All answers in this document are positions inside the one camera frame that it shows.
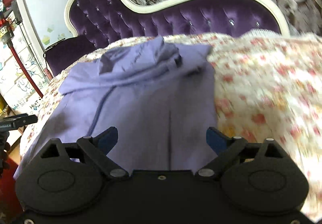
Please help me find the lavender zip hooded jacket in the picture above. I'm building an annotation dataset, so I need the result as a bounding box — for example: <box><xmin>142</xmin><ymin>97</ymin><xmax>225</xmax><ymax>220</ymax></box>
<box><xmin>15</xmin><ymin>37</ymin><xmax>216</xmax><ymax>176</ymax></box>

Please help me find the white illustrated storage box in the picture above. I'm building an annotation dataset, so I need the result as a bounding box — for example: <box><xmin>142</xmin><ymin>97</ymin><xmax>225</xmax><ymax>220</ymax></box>
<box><xmin>1</xmin><ymin>25</ymin><xmax>49</xmax><ymax>115</ymax></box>

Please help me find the red vacuum cleaner tube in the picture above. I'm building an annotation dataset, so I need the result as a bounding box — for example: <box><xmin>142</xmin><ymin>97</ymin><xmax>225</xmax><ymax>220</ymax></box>
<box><xmin>0</xmin><ymin>0</ymin><xmax>44</xmax><ymax>99</ymax></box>

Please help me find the floral quilted bedspread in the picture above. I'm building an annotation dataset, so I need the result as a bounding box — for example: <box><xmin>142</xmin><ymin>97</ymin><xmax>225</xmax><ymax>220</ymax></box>
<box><xmin>15</xmin><ymin>33</ymin><xmax>321</xmax><ymax>223</ymax></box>

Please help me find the red garment at edge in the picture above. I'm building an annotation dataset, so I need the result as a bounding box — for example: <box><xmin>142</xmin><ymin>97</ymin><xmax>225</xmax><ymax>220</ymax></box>
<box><xmin>0</xmin><ymin>158</ymin><xmax>23</xmax><ymax>223</ymax></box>

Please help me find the white door with stickers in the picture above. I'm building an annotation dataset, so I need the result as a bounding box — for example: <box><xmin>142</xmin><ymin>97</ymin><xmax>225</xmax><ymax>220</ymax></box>
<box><xmin>9</xmin><ymin>0</ymin><xmax>74</xmax><ymax>69</ymax></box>

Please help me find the purple tufted headboard white frame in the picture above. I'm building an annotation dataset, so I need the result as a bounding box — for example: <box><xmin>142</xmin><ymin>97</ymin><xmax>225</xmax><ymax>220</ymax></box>
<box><xmin>44</xmin><ymin>0</ymin><xmax>290</xmax><ymax>75</ymax></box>

